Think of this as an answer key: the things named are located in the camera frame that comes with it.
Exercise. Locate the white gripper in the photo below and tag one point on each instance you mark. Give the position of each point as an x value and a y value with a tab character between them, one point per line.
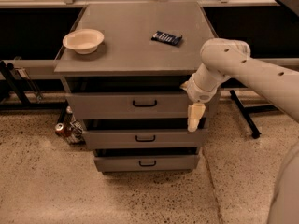
200	91

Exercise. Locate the grey top drawer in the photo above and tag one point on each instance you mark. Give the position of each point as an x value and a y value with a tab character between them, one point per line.
129	105

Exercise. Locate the grey drawer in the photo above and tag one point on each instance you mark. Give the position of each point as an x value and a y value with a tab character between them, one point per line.
113	139
146	163
129	105

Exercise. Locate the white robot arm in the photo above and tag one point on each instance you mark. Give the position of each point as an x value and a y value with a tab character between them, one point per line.
222	59

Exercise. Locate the grey middle drawer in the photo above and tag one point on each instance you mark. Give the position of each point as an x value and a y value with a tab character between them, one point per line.
113	139

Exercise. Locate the grey drawer cabinet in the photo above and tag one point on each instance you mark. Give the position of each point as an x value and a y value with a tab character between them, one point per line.
130	61

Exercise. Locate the grey bottom drawer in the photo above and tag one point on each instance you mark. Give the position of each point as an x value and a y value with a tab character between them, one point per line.
146	163

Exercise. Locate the black metal bar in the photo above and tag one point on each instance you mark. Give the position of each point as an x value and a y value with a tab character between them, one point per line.
255	132

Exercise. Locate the blue snack packet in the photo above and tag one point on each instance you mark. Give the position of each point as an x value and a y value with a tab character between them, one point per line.
166	38

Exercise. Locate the white bowl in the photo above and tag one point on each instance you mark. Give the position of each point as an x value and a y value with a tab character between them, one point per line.
83	41

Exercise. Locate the black table corner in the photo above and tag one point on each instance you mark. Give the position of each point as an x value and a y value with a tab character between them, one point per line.
292	5

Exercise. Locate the red soda can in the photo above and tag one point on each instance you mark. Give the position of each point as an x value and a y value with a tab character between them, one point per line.
59	129

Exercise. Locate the black stand left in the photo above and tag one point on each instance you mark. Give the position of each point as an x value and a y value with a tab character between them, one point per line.
13	83

